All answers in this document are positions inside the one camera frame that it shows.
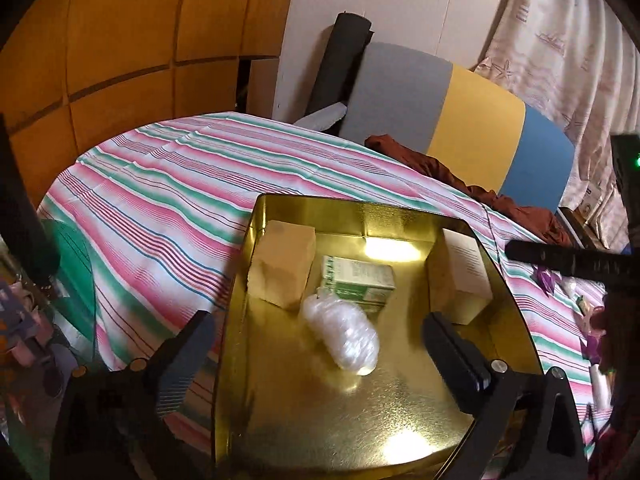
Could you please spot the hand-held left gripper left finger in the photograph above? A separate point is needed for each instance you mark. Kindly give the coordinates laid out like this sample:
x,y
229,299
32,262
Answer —
x,y
187,360

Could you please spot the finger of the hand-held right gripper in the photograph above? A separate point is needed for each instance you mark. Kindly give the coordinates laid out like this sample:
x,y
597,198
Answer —
x,y
565,260

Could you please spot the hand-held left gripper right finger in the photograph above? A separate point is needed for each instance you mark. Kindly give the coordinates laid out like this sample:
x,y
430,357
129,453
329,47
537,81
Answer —
x,y
460,355

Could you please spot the clear plastic bundle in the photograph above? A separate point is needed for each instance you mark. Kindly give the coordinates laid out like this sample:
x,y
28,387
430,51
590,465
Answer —
x,y
345,335

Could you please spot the gold metal tin tray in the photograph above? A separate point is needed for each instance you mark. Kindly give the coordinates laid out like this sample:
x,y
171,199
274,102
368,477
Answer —
x,y
300,410

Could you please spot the person's right hand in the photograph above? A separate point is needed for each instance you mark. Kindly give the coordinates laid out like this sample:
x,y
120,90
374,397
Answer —
x,y
622,340

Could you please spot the purple foil packet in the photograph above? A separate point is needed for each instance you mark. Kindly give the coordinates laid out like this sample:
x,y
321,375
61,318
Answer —
x,y
546,277
595,340

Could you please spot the wooden nightstand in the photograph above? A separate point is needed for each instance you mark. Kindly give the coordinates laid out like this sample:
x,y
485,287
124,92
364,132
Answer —
x,y
575,225

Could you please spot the white labelled box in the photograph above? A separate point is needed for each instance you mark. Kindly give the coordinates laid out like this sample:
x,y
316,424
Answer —
x,y
591,200

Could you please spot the tall cream box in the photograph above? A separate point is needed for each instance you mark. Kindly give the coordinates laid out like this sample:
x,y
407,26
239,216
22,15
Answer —
x,y
462,275

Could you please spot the small green printed box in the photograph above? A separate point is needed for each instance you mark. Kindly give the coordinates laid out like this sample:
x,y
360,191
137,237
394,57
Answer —
x,y
360,280

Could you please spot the pale patterned curtain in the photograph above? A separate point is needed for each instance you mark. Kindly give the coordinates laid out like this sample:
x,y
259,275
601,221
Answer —
x,y
565,50

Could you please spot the small white bottle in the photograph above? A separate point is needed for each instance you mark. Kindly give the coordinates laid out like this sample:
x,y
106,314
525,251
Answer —
x,y
600,387

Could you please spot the tan cardboard box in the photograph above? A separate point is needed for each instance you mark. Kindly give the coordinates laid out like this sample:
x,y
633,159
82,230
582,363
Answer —
x,y
285,265

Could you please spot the grey yellow blue headboard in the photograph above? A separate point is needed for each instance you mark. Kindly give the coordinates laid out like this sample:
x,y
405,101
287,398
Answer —
x,y
475,115

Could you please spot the striped bedsheet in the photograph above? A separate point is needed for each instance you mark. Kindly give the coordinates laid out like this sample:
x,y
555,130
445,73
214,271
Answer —
x,y
165,200

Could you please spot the colourful printed cloth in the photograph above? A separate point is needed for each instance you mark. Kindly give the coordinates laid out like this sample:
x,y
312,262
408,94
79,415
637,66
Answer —
x,y
25,340

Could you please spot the reddish brown cloth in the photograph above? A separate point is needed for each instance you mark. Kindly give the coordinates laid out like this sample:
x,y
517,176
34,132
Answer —
x,y
425,160

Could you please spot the black rolled mat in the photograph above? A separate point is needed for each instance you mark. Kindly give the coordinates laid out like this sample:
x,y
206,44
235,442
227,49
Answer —
x,y
340,55

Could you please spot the wooden wardrobe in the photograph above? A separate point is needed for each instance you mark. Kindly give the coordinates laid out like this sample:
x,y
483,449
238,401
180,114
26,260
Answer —
x,y
125,25

